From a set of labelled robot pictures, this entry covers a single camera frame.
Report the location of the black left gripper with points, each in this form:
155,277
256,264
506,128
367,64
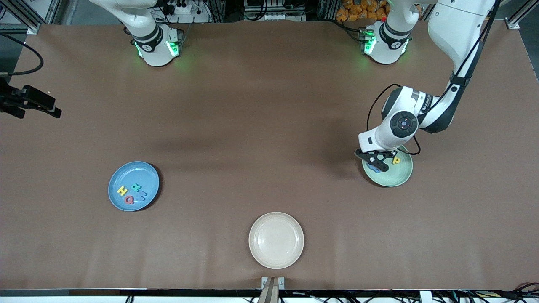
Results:
390,154

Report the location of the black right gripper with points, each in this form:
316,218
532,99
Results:
17,100

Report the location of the blue foam letter e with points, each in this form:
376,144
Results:
371,167

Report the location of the yellow foam uppercase H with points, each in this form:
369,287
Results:
122,190

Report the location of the teal foam letter R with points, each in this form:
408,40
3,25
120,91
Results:
135,188

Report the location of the pink foam letter Q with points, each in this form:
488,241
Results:
127,200

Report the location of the blue foam letter W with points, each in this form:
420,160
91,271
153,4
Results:
142,195

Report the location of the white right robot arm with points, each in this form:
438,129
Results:
143,29

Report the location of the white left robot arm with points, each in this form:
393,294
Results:
454,25

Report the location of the green plate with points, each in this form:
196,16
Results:
398,174

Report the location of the blue plate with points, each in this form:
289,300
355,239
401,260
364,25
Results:
134,176

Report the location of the beige plate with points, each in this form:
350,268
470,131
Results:
276,240

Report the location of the brown table mat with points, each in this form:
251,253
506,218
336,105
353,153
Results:
269,126

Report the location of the orange packaged items pile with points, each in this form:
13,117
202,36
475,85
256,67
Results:
358,11

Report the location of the grey electronics rack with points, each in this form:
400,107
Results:
273,8

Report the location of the white power strip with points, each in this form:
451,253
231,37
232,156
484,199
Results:
185,8

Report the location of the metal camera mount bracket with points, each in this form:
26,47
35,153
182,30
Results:
273,290

